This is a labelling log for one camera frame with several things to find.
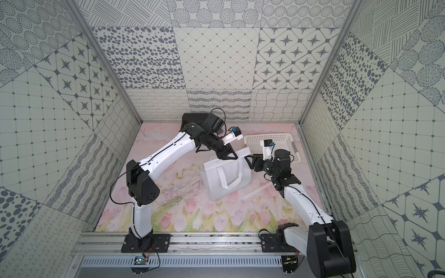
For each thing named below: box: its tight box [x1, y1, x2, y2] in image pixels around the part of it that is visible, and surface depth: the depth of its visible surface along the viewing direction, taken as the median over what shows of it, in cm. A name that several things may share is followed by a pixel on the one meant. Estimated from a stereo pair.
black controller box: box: [281, 255, 298, 274], surface depth 73 cm
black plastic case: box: [180, 112, 210, 131], surface depth 120 cm
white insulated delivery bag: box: [199, 147, 253, 201], surface depth 78 cm
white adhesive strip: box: [241, 181, 273, 201], surface depth 92 cm
